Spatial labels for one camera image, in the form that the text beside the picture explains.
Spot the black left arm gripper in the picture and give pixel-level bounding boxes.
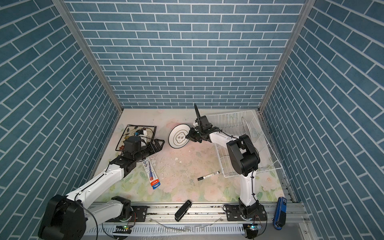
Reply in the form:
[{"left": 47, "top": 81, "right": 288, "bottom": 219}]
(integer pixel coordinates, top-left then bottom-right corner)
[{"left": 133, "top": 138, "right": 165, "bottom": 163}]

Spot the floral square plate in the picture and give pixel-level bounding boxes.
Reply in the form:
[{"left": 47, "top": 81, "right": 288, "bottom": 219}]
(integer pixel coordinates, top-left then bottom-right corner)
[{"left": 115, "top": 125, "right": 157, "bottom": 152}]

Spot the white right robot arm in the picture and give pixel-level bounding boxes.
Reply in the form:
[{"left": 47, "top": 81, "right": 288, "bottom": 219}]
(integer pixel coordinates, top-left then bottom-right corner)
[{"left": 187, "top": 104, "right": 268, "bottom": 221}]

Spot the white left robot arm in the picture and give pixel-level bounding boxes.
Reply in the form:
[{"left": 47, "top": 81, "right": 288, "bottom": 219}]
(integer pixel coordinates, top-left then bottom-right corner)
[{"left": 38, "top": 136, "right": 165, "bottom": 240}]

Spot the blue white toothpaste box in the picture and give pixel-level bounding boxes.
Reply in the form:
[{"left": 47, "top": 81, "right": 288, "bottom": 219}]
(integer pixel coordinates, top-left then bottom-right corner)
[{"left": 143, "top": 159, "right": 161, "bottom": 190}]

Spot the black marker pen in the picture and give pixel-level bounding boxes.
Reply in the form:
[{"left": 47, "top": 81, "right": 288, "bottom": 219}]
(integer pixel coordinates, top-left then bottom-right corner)
[{"left": 198, "top": 171, "right": 220, "bottom": 181}]

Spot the black stapler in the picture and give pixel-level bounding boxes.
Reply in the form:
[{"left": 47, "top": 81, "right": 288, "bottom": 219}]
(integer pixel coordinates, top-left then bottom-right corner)
[{"left": 175, "top": 200, "right": 192, "bottom": 222}]

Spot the blue black handheld tool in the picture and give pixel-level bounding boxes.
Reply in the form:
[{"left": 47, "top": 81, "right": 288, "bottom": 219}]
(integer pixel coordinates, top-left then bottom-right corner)
[{"left": 273, "top": 197, "right": 287, "bottom": 230}]

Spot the white wire dish rack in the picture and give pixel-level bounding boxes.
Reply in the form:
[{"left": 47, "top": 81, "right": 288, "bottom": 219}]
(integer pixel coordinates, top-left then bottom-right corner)
[{"left": 206, "top": 110, "right": 283, "bottom": 178}]

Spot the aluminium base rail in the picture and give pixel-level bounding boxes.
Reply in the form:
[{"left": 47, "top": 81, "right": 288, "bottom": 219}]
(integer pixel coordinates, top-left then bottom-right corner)
[{"left": 83, "top": 201, "right": 307, "bottom": 238}]

